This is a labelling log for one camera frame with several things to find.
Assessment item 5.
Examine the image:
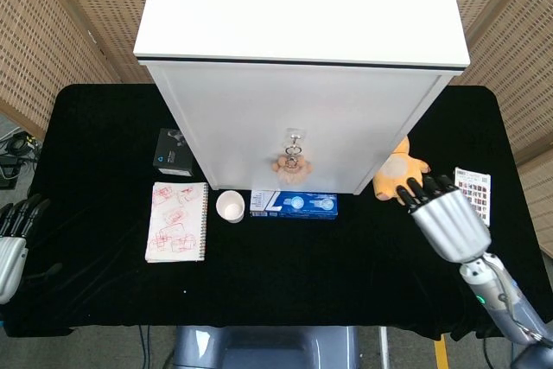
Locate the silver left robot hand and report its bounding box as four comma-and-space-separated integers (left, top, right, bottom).
0, 194, 64, 305

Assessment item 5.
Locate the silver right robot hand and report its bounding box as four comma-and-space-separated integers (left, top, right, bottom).
396, 173, 493, 264

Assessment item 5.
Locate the furry beige keychain toy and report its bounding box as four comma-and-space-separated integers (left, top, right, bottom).
270, 135, 312, 186

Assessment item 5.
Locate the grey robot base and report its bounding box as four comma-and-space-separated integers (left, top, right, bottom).
172, 325, 359, 369

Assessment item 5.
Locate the yellow plush toy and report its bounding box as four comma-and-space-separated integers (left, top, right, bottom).
372, 135, 433, 202

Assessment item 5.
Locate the blue toothpaste box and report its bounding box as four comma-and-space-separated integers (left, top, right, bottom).
249, 189, 340, 219

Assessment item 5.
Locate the spiral notebook with red drawings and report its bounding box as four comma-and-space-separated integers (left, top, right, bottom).
144, 181, 210, 264

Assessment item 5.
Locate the black tablecloth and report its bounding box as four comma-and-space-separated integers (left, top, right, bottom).
0, 83, 553, 342

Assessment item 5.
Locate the black product box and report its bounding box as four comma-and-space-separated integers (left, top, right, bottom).
152, 127, 194, 179

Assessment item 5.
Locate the woven rattan folding screen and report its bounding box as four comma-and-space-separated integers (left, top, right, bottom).
444, 0, 553, 258
0, 0, 157, 141

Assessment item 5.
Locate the white paper cup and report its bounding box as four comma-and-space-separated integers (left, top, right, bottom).
215, 189, 246, 224

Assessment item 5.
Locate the white upright board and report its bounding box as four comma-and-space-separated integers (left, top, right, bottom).
132, 0, 471, 196

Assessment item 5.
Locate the black floor cables bundle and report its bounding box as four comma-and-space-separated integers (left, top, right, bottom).
0, 129, 42, 191

